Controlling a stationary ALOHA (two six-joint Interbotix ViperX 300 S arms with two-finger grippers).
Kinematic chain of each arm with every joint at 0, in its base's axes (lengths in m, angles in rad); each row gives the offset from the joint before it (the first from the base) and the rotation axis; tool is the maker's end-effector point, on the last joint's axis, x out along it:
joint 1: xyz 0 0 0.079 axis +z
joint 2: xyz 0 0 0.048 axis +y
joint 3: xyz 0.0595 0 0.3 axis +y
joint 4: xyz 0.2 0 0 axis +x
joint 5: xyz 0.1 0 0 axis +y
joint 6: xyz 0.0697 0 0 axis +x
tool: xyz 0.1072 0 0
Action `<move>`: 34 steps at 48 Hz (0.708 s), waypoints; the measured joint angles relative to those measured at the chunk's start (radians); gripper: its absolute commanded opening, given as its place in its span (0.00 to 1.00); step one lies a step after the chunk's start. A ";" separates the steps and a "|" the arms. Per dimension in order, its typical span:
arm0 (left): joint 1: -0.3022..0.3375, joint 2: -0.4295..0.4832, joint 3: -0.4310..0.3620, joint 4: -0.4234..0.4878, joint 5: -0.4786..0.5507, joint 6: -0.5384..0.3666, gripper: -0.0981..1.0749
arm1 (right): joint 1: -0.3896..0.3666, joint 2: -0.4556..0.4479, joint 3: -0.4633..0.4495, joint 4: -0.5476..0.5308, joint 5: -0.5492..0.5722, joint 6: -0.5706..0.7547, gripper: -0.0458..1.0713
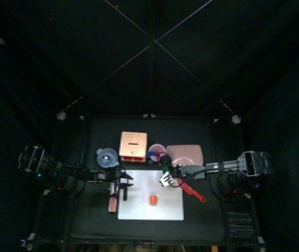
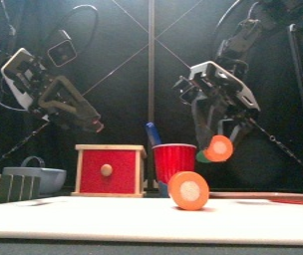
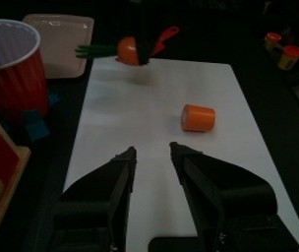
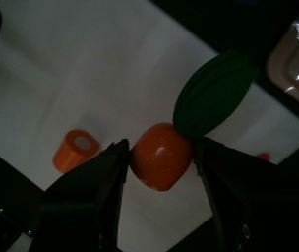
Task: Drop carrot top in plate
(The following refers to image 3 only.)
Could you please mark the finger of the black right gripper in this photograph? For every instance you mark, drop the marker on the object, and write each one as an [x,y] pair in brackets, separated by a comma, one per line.
[146,39]

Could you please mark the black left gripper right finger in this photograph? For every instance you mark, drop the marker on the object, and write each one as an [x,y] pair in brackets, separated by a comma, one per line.
[226,193]

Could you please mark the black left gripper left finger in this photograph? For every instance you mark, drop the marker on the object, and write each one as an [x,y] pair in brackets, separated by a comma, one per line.
[96,197]

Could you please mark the orange toy carrot half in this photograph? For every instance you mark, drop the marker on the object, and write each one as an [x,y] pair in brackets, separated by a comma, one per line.
[127,50]

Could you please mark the white square plate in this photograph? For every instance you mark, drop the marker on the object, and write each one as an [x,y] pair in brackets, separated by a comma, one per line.
[61,39]

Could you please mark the orange toy carrot piece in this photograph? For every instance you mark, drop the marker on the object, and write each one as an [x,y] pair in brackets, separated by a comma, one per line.
[198,118]

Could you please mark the orange toy knife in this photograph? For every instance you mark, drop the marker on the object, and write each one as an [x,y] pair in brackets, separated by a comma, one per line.
[164,37]

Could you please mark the white cutting board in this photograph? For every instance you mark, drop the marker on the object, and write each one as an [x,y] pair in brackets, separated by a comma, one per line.
[156,108]

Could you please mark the blue tape piece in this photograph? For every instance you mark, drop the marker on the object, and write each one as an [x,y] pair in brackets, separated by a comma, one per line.
[36,126]

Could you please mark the yellow tub orange lid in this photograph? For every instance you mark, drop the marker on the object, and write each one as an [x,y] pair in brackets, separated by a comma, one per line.
[290,56]
[271,40]

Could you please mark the red plastic cup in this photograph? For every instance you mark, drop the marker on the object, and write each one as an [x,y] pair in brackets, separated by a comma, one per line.
[18,85]

